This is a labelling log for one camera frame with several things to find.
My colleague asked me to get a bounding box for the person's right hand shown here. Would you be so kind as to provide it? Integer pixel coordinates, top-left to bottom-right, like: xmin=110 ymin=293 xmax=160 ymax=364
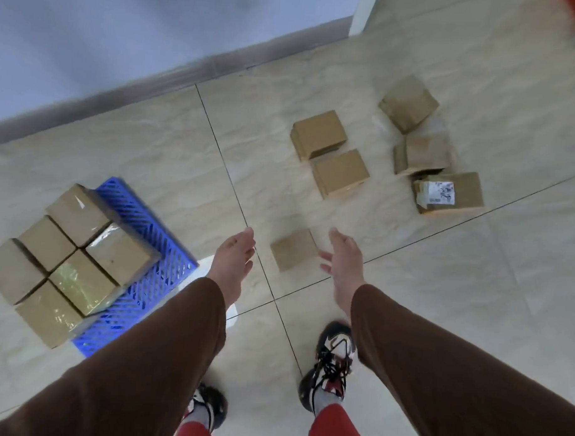
xmin=316 ymin=227 xmax=369 ymax=319

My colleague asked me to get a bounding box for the stack of taped cardboard boxes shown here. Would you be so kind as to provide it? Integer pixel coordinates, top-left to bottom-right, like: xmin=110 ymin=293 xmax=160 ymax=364
xmin=0 ymin=181 xmax=165 ymax=353

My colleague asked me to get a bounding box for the grey skirting board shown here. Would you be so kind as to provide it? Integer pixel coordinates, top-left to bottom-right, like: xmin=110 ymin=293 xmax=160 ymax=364
xmin=0 ymin=4 xmax=354 ymax=162

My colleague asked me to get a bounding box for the blue plastic pallet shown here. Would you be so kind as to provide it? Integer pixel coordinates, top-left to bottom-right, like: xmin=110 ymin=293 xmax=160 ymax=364
xmin=71 ymin=175 xmax=202 ymax=362

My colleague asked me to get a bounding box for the person's red trouser leg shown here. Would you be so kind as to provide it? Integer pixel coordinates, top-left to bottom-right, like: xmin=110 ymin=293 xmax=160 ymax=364
xmin=172 ymin=420 xmax=218 ymax=436
xmin=308 ymin=403 xmax=371 ymax=436

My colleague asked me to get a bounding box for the person's right forearm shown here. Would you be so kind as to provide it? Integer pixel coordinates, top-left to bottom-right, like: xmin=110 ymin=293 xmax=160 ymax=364
xmin=346 ymin=283 xmax=575 ymax=436

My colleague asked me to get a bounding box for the person's left sneaker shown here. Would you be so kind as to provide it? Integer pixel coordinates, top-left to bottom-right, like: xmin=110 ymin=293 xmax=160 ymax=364
xmin=182 ymin=383 xmax=229 ymax=434

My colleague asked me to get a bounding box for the person's left red trouser leg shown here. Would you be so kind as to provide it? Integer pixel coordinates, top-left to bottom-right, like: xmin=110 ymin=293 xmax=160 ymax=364
xmin=172 ymin=420 xmax=218 ymax=436

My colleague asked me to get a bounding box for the person's left forearm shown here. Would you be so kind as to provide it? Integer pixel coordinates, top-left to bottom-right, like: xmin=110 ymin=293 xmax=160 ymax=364
xmin=0 ymin=270 xmax=229 ymax=436

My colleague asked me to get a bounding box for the person's sneaker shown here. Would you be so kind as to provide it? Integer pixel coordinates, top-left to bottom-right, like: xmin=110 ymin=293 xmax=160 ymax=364
xmin=298 ymin=320 xmax=358 ymax=415
xmin=182 ymin=383 xmax=229 ymax=434

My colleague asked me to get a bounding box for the small brown cardboard box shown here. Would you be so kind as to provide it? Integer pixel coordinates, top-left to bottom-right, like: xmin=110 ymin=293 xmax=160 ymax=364
xmin=289 ymin=108 xmax=349 ymax=163
xmin=377 ymin=74 xmax=441 ymax=136
xmin=269 ymin=227 xmax=322 ymax=274
xmin=311 ymin=148 xmax=372 ymax=201
xmin=393 ymin=132 xmax=456 ymax=178

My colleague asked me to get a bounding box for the person's right sneaker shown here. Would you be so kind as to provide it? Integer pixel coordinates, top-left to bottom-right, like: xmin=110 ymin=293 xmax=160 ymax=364
xmin=298 ymin=320 xmax=358 ymax=415

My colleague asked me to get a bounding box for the white door frame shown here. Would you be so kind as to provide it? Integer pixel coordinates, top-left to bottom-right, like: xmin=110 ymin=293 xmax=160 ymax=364
xmin=348 ymin=0 xmax=379 ymax=38

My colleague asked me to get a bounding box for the person's left hand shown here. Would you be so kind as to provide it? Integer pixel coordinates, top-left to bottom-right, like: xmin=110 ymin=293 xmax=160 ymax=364
xmin=204 ymin=226 xmax=258 ymax=311

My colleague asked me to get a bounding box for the person's right red trouser leg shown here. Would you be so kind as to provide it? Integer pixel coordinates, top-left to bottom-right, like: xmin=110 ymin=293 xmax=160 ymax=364
xmin=308 ymin=403 xmax=371 ymax=436

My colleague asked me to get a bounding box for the white-labelled brown cardboard box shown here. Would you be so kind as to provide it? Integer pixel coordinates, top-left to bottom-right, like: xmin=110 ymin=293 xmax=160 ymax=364
xmin=411 ymin=170 xmax=486 ymax=217

